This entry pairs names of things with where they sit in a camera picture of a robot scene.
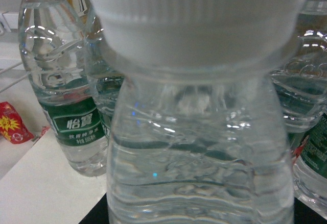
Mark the clear water bottle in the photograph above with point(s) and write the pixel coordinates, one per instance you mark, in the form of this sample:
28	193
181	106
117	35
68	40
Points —
197	134

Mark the water bottle behind centre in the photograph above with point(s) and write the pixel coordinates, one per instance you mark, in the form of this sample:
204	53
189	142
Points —
104	81

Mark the water bottle green label left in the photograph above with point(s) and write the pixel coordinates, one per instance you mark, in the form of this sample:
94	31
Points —
51	44

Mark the water bottle right side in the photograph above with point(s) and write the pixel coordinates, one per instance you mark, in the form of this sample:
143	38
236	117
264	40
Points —
301	87

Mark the white water shelf board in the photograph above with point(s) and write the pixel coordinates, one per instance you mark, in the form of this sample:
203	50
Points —
43	188

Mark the red sauce pouch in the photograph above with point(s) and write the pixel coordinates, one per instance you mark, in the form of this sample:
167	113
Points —
12	127

